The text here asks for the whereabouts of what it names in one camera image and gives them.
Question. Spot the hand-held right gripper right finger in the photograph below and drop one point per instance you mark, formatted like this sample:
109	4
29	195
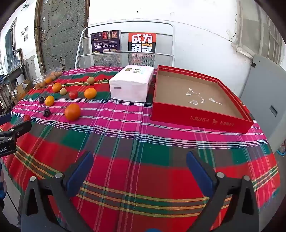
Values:
197	172

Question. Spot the large orange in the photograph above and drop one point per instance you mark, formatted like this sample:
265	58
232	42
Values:
72	112

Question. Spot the plaid tablecloth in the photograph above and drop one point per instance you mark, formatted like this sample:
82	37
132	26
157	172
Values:
143	145

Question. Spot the window with white frame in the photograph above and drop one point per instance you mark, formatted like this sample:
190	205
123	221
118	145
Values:
271	35

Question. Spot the riveted metal door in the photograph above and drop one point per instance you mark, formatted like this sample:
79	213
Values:
62	33

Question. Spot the window with dark glass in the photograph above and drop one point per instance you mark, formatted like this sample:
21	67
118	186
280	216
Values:
10	44

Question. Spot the dark purple plum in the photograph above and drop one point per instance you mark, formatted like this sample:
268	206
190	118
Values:
41	100
46	112

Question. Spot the blue plastic object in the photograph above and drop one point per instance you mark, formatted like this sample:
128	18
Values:
282	149

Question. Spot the plastic bag of fruit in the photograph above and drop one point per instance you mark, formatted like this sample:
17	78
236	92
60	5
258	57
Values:
48	71

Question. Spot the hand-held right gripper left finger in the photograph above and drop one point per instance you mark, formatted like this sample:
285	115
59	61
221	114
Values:
80	174

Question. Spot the open cardboard box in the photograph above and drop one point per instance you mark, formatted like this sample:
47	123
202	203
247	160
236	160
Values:
20	90

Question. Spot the metal storage rack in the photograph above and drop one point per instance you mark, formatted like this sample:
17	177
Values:
9	78

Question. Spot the red cardboard box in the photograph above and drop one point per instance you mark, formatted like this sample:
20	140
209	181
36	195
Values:
201	121

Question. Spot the grey metal cabinet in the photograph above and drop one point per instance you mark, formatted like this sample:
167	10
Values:
268	89

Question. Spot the small orange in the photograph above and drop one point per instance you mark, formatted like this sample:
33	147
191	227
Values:
48	80
49	100

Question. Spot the red tomato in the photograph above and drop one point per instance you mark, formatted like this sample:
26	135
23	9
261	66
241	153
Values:
27	117
73	94

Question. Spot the white metal mesh chair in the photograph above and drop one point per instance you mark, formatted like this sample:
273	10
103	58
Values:
165	44

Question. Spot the red and black book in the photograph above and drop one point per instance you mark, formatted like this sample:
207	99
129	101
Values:
140	42

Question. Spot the white tissue pack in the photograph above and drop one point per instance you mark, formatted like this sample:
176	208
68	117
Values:
129	84

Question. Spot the round tan fruit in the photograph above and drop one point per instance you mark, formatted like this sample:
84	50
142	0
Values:
63	91
90	80

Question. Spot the purple cookbook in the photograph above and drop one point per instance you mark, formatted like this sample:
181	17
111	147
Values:
105	42

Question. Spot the pile of small brown fruits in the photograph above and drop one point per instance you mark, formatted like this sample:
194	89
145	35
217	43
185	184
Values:
54	75

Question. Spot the printed wall notice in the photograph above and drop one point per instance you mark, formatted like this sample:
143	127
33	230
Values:
25	33

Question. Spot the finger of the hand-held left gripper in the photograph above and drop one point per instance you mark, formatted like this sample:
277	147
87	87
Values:
20	129
5	119

